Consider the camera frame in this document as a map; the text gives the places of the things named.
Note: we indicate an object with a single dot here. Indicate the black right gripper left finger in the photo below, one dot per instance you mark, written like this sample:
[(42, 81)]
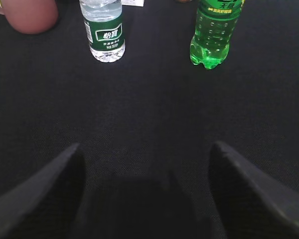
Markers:
[(46, 204)]

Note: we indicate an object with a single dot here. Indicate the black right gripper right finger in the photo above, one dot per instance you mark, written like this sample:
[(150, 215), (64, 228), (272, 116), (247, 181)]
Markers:
[(251, 203)]

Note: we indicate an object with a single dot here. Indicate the clear water bottle green label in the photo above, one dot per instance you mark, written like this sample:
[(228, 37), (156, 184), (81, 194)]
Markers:
[(104, 27)]

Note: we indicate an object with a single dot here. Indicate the green soda bottle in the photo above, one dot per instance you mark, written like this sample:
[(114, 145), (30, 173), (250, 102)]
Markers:
[(215, 23)]

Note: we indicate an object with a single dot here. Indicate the reddish brown ceramic mug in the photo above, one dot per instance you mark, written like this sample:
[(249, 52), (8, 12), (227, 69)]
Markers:
[(30, 16)]

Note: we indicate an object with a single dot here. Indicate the white paper card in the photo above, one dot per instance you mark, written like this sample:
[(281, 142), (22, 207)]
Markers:
[(138, 3)]

